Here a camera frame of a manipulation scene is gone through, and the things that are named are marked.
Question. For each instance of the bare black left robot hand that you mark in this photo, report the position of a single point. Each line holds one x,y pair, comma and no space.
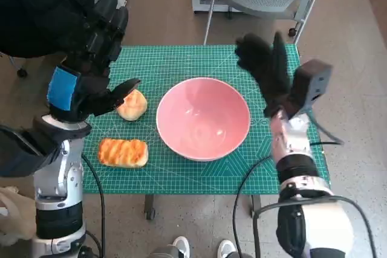
87,89

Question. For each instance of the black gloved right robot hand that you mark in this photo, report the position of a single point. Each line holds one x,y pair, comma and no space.
269,70

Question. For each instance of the round toy bread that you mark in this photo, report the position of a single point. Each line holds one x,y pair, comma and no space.
134,107

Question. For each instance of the rectangular toy bread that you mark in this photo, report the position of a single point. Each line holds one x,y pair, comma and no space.
124,152

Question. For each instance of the pink bowl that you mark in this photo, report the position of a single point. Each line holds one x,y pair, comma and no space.
202,119

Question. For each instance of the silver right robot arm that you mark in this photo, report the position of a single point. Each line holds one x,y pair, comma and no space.
293,146

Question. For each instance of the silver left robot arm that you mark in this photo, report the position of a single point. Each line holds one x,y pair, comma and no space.
57,179

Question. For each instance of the black chair caster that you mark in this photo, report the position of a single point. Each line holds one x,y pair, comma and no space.
22,73

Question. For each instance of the grey metal pole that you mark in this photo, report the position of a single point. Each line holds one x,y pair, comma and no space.
308,13
209,22

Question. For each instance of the green cutting mat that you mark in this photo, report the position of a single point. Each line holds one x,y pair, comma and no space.
187,64

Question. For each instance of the person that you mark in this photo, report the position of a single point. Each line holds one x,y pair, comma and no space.
36,7

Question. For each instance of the black table leg caster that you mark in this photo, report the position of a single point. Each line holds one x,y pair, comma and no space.
150,206
255,206

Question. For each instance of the white shoe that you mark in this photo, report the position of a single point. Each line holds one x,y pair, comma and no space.
181,246
226,249

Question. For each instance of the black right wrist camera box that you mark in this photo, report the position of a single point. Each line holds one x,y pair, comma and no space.
311,82

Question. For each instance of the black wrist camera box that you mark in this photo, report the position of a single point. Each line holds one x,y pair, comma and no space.
311,82
21,152

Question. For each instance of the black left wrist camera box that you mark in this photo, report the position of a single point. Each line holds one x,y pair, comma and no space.
21,152

